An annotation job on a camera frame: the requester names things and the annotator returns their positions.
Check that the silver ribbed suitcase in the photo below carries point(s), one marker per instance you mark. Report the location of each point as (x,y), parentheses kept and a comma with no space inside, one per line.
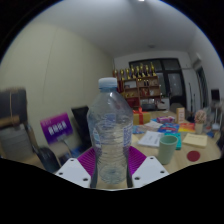
(15,143)

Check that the pink box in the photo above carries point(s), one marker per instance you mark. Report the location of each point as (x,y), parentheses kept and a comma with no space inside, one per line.
(165,119)

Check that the tan standing card box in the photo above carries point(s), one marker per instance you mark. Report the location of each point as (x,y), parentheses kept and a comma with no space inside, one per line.
(180,115)

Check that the black office chair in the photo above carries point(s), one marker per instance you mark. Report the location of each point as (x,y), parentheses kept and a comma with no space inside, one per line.
(80,125)

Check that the pale green cup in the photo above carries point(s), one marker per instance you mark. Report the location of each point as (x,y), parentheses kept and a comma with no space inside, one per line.
(167,150)

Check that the orange book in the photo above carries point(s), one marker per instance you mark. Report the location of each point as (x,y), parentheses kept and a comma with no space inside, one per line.
(186,127)

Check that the teal book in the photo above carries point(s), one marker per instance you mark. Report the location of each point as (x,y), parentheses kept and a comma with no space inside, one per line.
(179,141)

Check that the tan paper envelope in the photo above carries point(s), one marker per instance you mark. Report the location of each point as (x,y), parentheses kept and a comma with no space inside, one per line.
(195,140)

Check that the yellow gift box red ribbon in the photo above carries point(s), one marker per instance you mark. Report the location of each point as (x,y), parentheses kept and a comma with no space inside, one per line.
(141,117)

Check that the colourful blue book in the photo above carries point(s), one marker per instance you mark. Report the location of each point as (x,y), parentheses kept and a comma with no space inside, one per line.
(168,127)

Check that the purple sign board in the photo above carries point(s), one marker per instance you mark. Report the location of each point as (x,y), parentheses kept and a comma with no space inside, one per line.
(56,128)

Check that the clear plastic water bottle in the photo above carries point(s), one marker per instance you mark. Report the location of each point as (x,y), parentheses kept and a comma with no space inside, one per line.
(110,133)

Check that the dark grey bag tan trim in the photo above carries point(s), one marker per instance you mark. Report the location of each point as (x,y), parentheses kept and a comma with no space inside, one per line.
(13,105)

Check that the white paper booklet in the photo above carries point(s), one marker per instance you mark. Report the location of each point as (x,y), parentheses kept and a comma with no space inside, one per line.
(150,138)

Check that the small black suitcase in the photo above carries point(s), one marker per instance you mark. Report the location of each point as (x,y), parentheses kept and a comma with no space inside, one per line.
(48,159)

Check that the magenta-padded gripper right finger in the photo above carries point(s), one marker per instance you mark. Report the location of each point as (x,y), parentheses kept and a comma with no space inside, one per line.
(136,161)

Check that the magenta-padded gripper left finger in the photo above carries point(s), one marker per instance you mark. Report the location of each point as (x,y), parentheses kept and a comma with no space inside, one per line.
(85,161)

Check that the black-framed glass door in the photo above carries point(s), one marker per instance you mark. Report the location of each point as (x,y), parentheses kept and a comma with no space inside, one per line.
(175,81)

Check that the black computer monitor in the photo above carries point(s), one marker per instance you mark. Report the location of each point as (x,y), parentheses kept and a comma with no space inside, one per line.
(215,95)

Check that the wooden shelf unit with trophies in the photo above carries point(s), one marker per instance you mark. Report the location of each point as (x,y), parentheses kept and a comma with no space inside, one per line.
(143,88)

